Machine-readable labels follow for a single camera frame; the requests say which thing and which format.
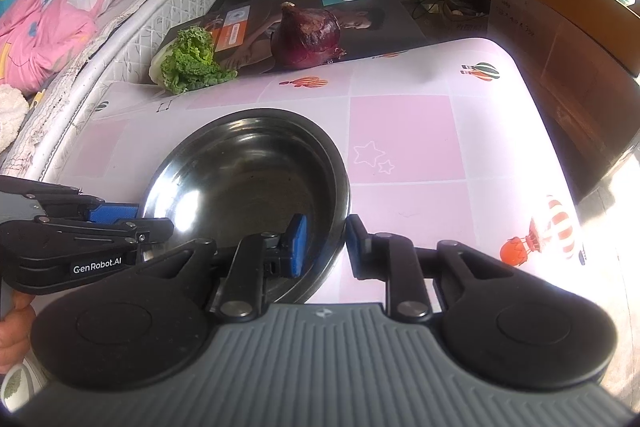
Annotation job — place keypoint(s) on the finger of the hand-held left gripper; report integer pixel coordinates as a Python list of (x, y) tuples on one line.
[(117, 212), (100, 232)]

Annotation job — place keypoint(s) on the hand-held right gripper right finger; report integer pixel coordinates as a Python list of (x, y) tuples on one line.
[(356, 244)]

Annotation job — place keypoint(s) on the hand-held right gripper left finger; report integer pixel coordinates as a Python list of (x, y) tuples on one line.
[(298, 247)]

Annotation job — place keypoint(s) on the deep steel bowl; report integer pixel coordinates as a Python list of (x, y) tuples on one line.
[(240, 177)]

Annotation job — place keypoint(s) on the person's left hand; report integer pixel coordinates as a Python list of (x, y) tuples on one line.
[(15, 337)]

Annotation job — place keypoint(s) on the pink printed tablecloth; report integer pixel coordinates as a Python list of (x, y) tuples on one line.
[(400, 132)]

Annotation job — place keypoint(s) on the white plate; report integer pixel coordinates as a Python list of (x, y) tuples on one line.
[(17, 384)]

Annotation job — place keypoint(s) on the white fluffy cloth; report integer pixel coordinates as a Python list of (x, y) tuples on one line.
[(11, 117)]

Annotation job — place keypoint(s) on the napa cabbage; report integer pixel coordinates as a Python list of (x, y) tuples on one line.
[(190, 57)]

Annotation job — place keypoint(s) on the white quilted mattress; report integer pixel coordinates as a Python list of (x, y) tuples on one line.
[(165, 22)]

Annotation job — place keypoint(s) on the pink and blue printed blanket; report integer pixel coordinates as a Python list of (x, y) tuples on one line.
[(50, 17)]

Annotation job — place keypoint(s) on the red onion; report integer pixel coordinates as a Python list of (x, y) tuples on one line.
[(310, 37)]

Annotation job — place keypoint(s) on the dark printed flat box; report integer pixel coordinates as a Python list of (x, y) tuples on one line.
[(390, 22)]

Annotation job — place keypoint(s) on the large brown cardboard box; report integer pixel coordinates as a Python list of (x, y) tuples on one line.
[(550, 57)]

